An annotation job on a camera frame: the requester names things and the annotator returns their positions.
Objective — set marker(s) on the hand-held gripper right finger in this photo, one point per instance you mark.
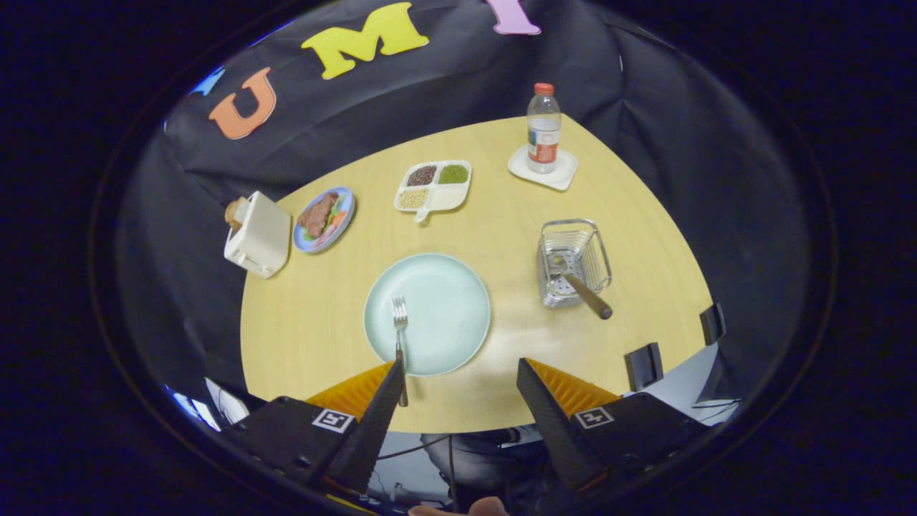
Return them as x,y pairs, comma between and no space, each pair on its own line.
551,430

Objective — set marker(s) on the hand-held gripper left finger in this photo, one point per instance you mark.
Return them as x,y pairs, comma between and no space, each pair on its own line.
369,430

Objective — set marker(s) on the black table clamp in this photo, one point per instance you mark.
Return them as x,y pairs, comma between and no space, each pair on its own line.
712,324
643,367

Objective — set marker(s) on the light green plate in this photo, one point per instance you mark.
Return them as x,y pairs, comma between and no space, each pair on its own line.
444,315

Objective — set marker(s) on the white panel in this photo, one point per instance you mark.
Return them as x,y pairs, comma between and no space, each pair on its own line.
229,403

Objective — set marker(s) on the lit computer screen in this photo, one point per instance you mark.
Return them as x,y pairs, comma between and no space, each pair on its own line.
193,410

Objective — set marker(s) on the blue plate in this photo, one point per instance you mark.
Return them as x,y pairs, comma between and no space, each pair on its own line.
342,215

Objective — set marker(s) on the steak with vegetables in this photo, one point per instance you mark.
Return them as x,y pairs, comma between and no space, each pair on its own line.
315,215

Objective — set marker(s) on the cream toaster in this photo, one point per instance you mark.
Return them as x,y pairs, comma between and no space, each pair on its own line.
259,236

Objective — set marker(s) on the white divided tray with beans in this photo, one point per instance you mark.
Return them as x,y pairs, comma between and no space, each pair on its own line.
448,195

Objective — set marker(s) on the brown bread slice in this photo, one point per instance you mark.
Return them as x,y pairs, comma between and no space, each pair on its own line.
235,213

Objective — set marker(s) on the white square coaster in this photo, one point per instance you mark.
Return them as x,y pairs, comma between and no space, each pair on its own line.
562,175

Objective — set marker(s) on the black backdrop cloth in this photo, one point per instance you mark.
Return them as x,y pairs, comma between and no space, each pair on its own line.
680,179

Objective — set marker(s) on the clear red-capped water bottle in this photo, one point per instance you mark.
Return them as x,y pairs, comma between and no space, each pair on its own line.
544,132

